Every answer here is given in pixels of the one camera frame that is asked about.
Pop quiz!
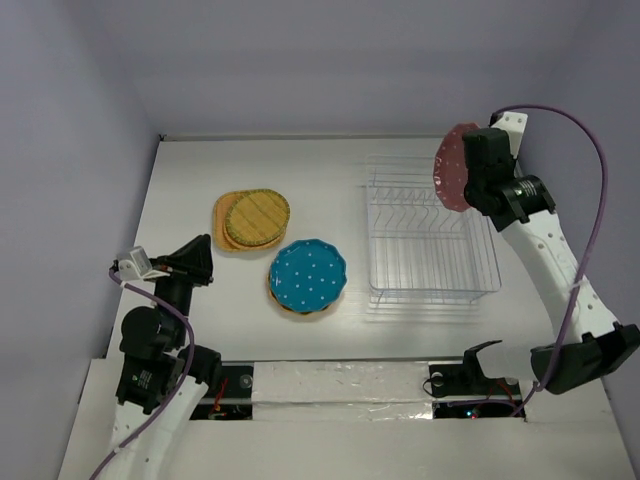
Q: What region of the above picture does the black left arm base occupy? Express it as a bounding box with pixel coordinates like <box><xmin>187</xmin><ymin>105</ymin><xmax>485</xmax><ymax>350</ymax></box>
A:
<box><xmin>190</xmin><ymin>363</ymin><xmax>254</xmax><ymax>421</ymax></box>

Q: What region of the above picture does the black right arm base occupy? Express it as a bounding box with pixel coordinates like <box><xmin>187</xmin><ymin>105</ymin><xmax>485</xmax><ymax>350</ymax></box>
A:
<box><xmin>422</xmin><ymin>340</ymin><xmax>513</xmax><ymax>401</ymax></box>

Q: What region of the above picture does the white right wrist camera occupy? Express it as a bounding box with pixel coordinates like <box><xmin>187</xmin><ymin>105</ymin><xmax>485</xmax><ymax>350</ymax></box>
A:
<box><xmin>489</xmin><ymin>111</ymin><xmax>528</xmax><ymax>158</ymax></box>

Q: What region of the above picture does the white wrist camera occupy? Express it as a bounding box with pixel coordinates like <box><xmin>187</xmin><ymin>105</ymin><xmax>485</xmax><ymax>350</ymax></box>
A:
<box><xmin>113</xmin><ymin>246</ymin><xmax>167</xmax><ymax>282</ymax></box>
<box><xmin>489</xmin><ymin>111</ymin><xmax>528</xmax><ymax>158</ymax></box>

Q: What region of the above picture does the yellow polka dot plate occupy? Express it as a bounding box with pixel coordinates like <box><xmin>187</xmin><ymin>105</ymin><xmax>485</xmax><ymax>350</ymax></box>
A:
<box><xmin>267</xmin><ymin>286</ymin><xmax>342</xmax><ymax>319</ymax></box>

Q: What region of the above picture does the round green-rimmed woven plate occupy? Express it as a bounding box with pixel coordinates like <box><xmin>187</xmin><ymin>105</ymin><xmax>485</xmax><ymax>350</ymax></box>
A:
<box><xmin>224</xmin><ymin>190</ymin><xmax>294</xmax><ymax>246</ymax></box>

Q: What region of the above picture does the square orange woven plate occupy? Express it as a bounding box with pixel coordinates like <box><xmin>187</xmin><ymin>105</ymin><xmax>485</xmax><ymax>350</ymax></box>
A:
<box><xmin>213</xmin><ymin>189</ymin><xmax>289</xmax><ymax>254</ymax></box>

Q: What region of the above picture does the oval orange woven plate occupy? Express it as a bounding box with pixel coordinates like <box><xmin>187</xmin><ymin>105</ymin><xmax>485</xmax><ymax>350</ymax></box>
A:
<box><xmin>221</xmin><ymin>187</ymin><xmax>293</xmax><ymax>250</ymax></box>

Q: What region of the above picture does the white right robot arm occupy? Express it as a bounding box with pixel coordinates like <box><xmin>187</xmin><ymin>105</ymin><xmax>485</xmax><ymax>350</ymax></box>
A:
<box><xmin>462</xmin><ymin>128</ymin><xmax>639</xmax><ymax>395</ymax></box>

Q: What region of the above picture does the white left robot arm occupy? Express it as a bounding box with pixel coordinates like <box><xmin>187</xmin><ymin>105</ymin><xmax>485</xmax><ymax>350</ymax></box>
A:
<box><xmin>91</xmin><ymin>234</ymin><xmax>222</xmax><ymax>479</ymax></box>

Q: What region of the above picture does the blue polka dot plate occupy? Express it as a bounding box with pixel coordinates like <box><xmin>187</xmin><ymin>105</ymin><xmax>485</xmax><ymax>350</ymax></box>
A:
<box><xmin>268</xmin><ymin>239</ymin><xmax>347</xmax><ymax>312</ymax></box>

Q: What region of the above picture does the white wire dish rack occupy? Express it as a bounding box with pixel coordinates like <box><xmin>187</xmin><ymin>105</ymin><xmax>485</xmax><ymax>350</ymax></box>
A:
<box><xmin>365</xmin><ymin>155</ymin><xmax>502</xmax><ymax>307</ymax></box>

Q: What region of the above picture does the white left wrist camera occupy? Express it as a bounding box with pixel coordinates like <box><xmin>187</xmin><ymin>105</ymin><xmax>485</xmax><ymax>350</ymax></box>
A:
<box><xmin>113</xmin><ymin>246</ymin><xmax>167</xmax><ymax>282</ymax></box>

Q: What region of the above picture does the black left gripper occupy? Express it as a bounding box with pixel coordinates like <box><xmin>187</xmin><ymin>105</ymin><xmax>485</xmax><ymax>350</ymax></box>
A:
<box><xmin>144</xmin><ymin>231</ymin><xmax>215</xmax><ymax>344</ymax></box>

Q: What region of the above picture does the pink polka dot plate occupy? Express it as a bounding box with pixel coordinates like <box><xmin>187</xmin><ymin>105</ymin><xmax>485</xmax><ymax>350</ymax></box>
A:
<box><xmin>433</xmin><ymin>123</ymin><xmax>479</xmax><ymax>212</ymax></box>

